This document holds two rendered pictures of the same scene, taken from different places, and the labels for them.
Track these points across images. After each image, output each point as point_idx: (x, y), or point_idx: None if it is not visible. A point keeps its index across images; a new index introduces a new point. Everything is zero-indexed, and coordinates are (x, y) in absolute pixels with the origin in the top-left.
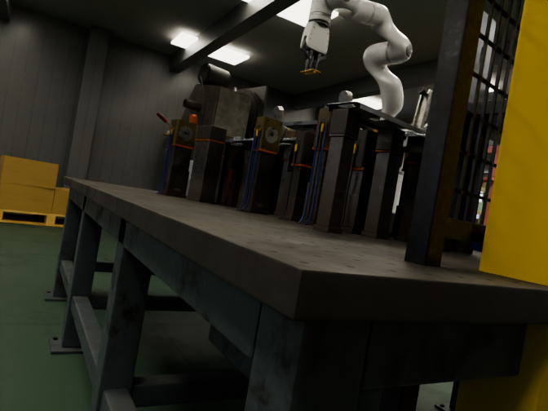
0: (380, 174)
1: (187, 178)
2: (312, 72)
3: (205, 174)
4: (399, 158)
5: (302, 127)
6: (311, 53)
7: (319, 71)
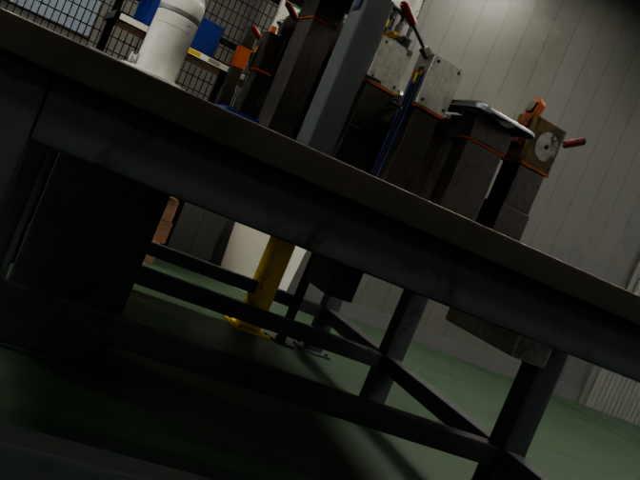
0: None
1: (479, 211)
2: (389, 35)
3: None
4: None
5: (346, 3)
6: (401, 19)
7: (383, 34)
